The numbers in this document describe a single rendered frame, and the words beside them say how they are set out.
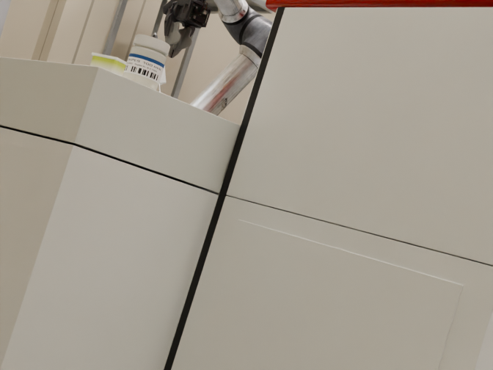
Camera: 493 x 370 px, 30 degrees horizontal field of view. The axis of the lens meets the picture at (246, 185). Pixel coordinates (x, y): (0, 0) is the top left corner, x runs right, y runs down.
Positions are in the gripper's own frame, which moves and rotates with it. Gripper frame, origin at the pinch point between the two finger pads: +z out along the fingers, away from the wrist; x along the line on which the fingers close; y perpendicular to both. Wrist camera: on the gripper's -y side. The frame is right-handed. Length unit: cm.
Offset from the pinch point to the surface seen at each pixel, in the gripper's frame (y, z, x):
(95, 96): 59, 24, -49
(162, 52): 57, 12, -37
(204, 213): 58, 38, -17
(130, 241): 58, 48, -32
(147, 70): 57, 16, -39
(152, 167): 58, 33, -32
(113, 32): -258, -48, 121
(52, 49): -269, -27, 94
